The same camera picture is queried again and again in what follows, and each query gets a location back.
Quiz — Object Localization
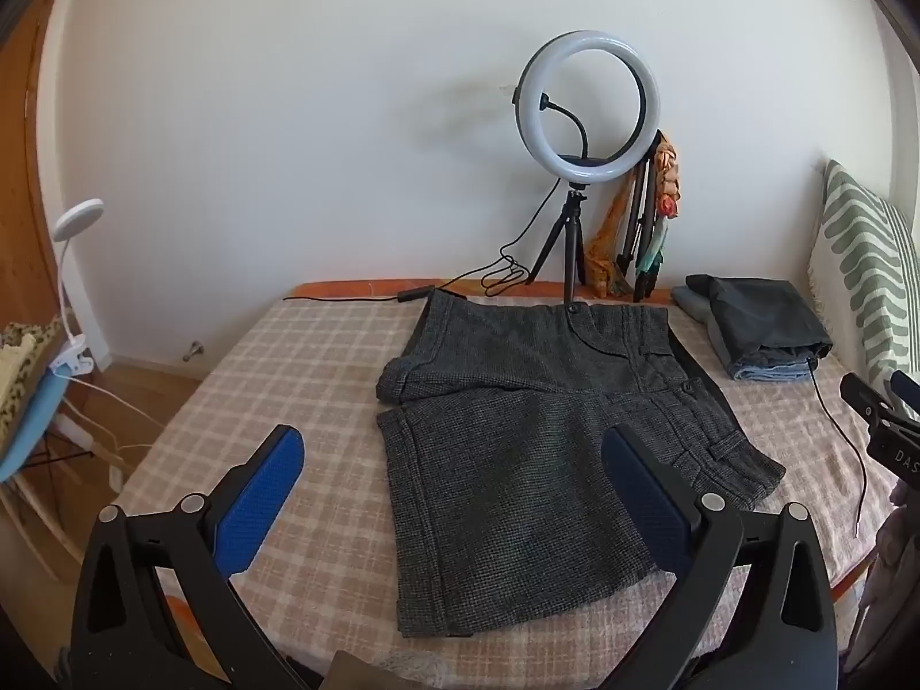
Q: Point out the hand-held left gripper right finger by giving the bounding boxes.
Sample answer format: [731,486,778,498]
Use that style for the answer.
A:
[602,423,842,690]

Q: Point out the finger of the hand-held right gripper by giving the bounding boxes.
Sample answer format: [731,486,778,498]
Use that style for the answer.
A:
[839,372,901,427]
[890,370,920,419]

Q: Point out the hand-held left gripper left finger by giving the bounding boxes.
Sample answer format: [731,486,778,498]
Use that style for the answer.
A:
[68,425,310,690]

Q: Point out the grey tweed short pants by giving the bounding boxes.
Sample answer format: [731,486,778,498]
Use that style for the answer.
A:
[375,287,788,639]

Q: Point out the folded dark grey pants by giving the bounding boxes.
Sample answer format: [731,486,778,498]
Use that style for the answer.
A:
[704,274,835,375]

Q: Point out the folded dark clothes stack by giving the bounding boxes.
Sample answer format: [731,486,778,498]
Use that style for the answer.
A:
[672,285,817,384]

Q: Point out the pink plaid blanket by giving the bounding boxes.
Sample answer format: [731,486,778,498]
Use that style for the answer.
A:
[108,294,899,690]

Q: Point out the green patterned pillow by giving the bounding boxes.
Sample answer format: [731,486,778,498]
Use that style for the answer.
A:
[806,158,920,418]

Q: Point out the white power strip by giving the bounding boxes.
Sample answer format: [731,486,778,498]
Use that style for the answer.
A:
[53,413,98,450]

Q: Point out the light blue chair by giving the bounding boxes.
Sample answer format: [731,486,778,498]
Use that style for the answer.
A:
[0,366,145,591]

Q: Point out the orange patterned cloth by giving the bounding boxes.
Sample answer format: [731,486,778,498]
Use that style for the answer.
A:
[584,190,630,299]

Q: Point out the leopard print cloth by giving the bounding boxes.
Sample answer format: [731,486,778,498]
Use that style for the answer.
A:
[0,320,62,439]

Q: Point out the black mini tripod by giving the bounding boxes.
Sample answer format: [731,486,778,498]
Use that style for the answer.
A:
[528,183,587,313]

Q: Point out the folded black stand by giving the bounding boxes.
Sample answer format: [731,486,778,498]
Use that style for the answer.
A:
[616,129,666,303]

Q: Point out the floral scarf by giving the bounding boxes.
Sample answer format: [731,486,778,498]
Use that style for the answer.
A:
[636,133,683,281]

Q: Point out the white clip lamp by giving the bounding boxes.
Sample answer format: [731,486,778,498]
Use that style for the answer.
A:
[49,197,109,378]

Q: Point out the wooden door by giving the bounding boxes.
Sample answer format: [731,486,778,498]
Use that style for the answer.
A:
[0,0,66,332]

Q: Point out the thin black cable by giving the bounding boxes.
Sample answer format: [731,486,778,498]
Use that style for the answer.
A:
[805,355,869,540]

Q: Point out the white cable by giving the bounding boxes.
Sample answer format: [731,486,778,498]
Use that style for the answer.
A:
[68,374,166,461]

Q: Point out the black ring light cable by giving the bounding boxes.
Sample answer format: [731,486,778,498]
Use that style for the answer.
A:
[282,179,569,303]

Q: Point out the white ring light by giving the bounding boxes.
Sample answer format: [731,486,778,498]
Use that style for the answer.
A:
[512,30,664,182]

